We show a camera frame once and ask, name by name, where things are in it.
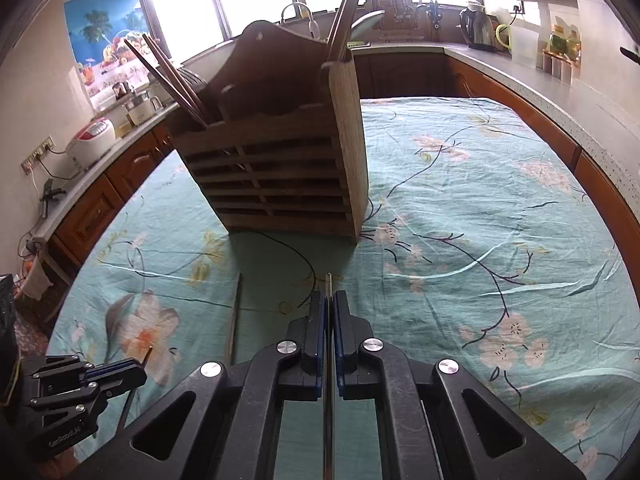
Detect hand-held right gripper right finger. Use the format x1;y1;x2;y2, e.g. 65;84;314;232
334;289;587;480

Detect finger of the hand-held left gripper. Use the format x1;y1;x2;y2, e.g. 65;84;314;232
29;374;149;414
31;354;147;385

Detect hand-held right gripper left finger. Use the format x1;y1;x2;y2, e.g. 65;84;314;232
75;290;329;480

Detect wooden chopstick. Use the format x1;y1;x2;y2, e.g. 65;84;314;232
123;37;206;130
334;0;375;63
326;0;363;63
141;33;211;126
119;344;154;433

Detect metal chopstick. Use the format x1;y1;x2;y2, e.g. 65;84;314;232
322;272;335;480
227;273;244;367

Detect wooden utensil holder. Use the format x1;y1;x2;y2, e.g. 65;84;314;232
166;19;371;247

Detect white bag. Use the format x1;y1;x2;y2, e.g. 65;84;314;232
24;255;55;302

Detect black hand tool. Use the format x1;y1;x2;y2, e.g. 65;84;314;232
41;179;67;219

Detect teal floral tablecloth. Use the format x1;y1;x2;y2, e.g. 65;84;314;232
47;95;633;480

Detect white rice cooker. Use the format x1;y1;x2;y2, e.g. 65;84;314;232
65;116;117;168

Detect wooden kitchen cabinets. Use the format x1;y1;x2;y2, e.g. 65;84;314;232
30;42;640;281

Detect metal faucet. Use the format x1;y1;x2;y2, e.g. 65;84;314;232
279;2;321;38

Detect dish rack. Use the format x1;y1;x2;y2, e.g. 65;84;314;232
364;0;427;42

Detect metal electric kettle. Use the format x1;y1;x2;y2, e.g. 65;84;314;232
458;4;504;53

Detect condiment bottle rack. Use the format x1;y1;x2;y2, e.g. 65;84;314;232
542;24;584;83

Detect wall power outlet strip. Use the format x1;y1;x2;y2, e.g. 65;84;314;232
21;135;55;174

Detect tropical wall poster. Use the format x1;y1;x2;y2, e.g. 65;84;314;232
64;0;157;111

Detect clear pitcher green handle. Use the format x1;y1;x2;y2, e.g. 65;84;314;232
495;22;540;68

